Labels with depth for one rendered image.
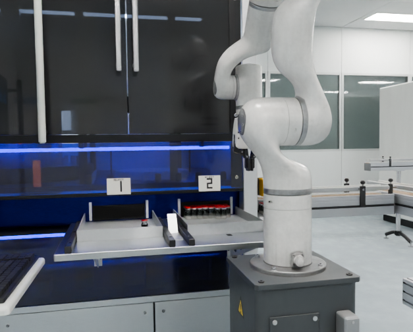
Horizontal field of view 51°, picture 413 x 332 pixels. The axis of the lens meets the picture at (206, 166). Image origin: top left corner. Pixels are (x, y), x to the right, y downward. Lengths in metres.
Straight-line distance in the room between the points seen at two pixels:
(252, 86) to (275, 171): 0.39
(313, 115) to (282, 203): 0.22
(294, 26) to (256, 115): 0.22
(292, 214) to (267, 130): 0.21
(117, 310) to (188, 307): 0.27
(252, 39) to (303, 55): 0.27
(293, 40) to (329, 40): 6.15
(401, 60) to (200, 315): 6.57
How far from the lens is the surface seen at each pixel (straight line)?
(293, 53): 1.05
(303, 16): 1.06
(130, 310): 1.72
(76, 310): 1.72
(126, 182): 1.61
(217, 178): 1.65
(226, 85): 1.33
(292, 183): 1.04
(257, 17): 1.27
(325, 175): 7.02
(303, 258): 1.07
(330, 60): 7.14
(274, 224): 1.07
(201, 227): 1.39
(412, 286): 2.19
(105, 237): 1.37
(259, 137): 1.01
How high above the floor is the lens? 1.17
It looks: 3 degrees down
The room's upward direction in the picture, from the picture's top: 1 degrees counter-clockwise
